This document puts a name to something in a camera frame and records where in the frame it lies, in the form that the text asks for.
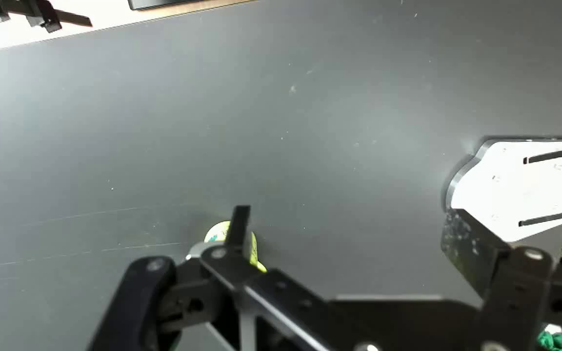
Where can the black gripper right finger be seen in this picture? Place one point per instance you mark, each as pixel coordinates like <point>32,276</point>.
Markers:
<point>516,286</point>

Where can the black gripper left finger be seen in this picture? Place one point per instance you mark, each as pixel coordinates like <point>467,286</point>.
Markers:
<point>155,295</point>

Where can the yellow cup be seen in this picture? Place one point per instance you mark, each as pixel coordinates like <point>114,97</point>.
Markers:
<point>220,233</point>

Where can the green cloth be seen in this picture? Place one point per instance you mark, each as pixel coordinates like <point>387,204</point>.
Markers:
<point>557,342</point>

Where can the silver metal plate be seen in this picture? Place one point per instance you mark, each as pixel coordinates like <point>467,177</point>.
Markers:
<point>516,186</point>

